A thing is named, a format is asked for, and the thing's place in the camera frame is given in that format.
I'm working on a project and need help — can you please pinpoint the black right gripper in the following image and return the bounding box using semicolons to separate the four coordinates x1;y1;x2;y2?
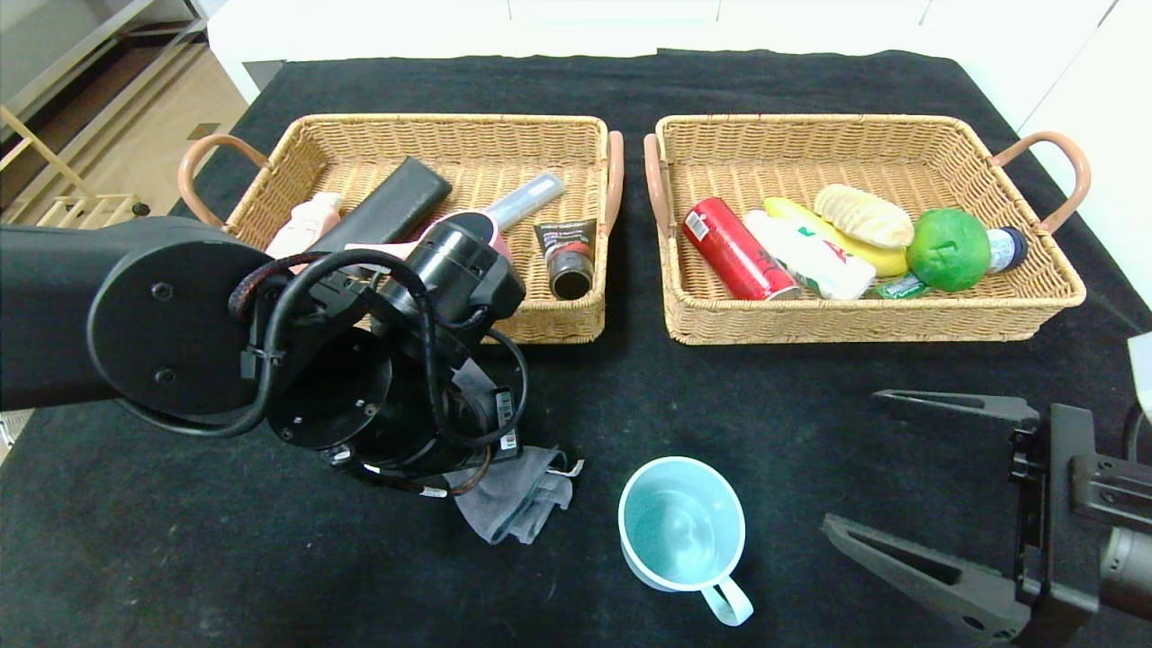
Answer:
820;389;1152;648

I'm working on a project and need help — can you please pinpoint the green lime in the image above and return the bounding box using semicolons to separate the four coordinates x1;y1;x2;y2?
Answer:
905;208;992;293

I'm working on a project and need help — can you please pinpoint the light blue mug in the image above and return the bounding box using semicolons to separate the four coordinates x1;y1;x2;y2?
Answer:
618;455;754;626

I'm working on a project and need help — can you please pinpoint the striped bread loaf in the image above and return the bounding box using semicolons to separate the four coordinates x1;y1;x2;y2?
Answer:
814;184;915;250

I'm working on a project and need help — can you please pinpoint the red soda can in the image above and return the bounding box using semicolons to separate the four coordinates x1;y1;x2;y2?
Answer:
681;198;804;302

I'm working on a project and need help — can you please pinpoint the grey towel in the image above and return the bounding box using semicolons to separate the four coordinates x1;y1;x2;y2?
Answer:
445;360;586;545

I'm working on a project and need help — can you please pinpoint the pink saucepan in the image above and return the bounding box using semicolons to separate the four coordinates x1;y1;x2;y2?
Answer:
345;211;507;264

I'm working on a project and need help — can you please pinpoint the black tablecloth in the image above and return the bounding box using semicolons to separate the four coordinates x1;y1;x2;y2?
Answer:
0;49;1152;648

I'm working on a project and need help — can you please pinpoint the small green packet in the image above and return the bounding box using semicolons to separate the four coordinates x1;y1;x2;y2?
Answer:
864;273;932;301

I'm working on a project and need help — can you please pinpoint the yellow banana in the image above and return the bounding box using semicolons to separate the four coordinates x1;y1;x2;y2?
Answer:
763;196;910;278

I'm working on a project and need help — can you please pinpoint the clear bottle with dark cap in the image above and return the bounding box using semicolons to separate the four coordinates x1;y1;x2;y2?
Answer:
985;227;1029;274

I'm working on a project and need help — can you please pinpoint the white yogurt drink bottle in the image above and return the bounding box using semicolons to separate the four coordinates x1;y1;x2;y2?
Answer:
742;210;877;301

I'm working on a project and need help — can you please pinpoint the black cosmetic tube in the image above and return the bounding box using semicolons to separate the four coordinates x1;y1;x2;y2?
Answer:
534;219;599;302

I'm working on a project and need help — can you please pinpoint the clear blue plastic case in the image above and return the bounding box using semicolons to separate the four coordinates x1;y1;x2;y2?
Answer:
486;171;566;232

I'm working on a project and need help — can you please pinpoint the black leather case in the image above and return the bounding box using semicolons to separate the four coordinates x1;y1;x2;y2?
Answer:
310;156;454;255

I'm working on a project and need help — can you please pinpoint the small pink bottle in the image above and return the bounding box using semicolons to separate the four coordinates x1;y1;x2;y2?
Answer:
265;192;345;260

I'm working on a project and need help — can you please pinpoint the light wooden rack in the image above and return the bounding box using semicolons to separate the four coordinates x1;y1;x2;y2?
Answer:
0;103;149;230

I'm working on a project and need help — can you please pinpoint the grey metal shelf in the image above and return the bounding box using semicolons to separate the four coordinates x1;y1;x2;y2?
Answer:
0;0;212;127

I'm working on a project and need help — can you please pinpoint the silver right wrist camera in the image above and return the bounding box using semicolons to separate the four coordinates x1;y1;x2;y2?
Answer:
1127;331;1152;424

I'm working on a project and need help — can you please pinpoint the wicker basket with pink handles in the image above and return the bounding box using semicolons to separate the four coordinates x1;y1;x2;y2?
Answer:
177;113;625;345
643;113;1091;345

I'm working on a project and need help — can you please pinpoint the black left camera cable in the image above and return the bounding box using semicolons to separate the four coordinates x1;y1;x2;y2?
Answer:
117;247;532;498

